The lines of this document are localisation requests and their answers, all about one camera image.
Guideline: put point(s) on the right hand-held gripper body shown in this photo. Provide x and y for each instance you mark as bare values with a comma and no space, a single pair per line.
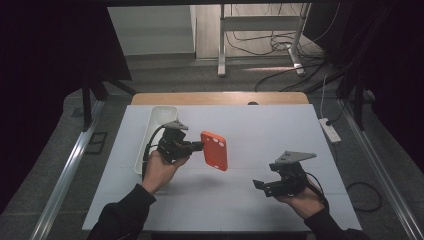
293,178

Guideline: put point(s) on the white board table cover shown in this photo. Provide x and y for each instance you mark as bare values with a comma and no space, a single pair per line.
233,200

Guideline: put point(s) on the wooden table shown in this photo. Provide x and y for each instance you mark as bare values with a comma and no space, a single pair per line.
200,98

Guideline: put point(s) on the white power strip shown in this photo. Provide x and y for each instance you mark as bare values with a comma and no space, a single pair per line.
330,131

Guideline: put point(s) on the person's left hand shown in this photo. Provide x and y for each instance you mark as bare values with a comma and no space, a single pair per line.
158,173

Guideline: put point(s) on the person's right hand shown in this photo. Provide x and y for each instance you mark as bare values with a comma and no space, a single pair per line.
306,203

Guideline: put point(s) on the white desk frame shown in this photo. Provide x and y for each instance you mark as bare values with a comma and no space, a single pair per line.
256,23

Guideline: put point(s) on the black metal stand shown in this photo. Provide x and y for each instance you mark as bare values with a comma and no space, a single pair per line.
87,106
359,106

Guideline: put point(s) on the black floor socket frame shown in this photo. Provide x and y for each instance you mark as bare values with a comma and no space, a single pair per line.
96,142

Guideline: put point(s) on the dark curtain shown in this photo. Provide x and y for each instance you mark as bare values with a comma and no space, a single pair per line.
393,66
50,83

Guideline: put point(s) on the white plastic storage bin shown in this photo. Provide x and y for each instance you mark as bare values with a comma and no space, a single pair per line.
160,115

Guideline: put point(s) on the aluminium rail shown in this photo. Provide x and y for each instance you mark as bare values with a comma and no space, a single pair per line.
383,176
66,180

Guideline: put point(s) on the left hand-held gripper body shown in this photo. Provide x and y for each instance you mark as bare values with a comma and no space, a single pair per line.
173,145

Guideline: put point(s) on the orange phone case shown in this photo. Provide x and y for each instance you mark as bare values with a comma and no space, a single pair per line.
215,153

